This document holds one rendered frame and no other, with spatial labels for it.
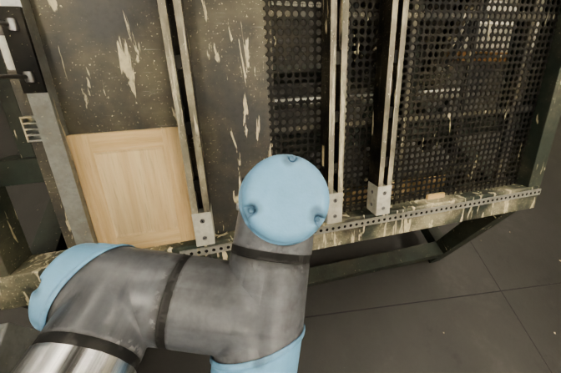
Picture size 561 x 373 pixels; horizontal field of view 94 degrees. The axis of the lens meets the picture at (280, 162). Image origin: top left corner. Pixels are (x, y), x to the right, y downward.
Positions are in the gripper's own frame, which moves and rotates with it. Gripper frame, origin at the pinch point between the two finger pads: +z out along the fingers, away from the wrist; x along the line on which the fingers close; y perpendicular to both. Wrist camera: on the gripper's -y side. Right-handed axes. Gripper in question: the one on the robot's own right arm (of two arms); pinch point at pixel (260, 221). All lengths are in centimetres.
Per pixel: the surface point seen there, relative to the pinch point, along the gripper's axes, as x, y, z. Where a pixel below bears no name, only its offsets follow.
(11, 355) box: 66, -31, 34
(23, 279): 71, -13, 41
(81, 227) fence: 53, 2, 36
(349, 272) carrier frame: -61, -35, 109
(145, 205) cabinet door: 35, 8, 37
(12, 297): 76, -18, 44
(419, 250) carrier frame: -114, -27, 114
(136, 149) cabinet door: 35, 24, 28
